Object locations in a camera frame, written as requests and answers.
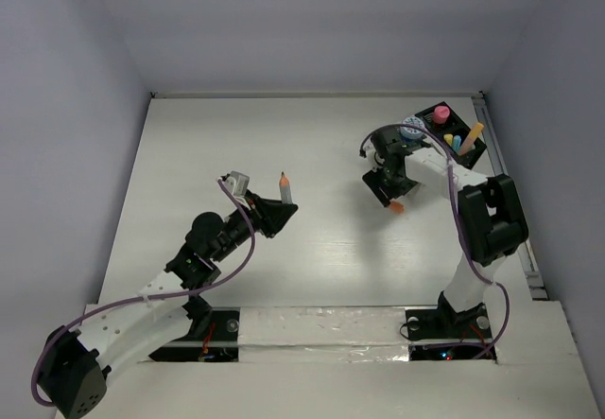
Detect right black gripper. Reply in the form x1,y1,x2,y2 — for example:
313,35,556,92
364,162,419,207

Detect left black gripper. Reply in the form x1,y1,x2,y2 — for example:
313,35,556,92
211,189,296,262

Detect orange tip white pen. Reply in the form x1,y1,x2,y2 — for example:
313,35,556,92
279,171,293,204

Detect dark orange eraser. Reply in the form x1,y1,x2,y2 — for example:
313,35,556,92
389,201,405,214

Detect yellow highlighter pen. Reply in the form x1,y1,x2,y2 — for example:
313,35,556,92
443,133,454,146

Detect blue highlighter pen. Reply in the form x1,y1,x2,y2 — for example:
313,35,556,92
452,135,462,153

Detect pink capped tube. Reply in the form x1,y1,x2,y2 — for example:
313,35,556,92
431,105,451,125

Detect orange pencil shaped pen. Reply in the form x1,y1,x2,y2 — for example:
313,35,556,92
458,122,484,155

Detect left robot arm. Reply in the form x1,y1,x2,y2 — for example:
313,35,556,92
31,191,299,418

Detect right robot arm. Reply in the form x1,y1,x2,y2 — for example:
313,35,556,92
359,123,528,341

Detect black container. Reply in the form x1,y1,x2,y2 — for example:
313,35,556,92
415,101,487,169

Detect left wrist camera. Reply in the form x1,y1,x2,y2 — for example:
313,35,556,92
219,170,250,199

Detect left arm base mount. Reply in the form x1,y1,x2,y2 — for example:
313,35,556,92
148,307,241,363

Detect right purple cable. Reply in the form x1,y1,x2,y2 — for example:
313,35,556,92
358,124,510,361

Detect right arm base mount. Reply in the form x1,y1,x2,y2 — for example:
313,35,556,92
399,308,493,361

